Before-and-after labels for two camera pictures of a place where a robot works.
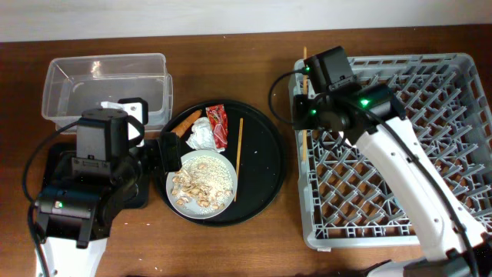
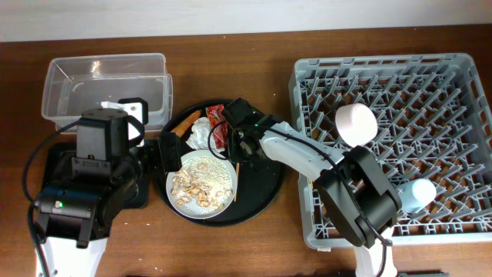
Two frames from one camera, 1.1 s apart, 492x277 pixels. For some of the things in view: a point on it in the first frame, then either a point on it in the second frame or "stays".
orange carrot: x=185 y=124 stays
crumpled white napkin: x=202 y=137 stays
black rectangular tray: x=138 y=199 stays
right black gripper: x=298 y=121 → x=235 y=152
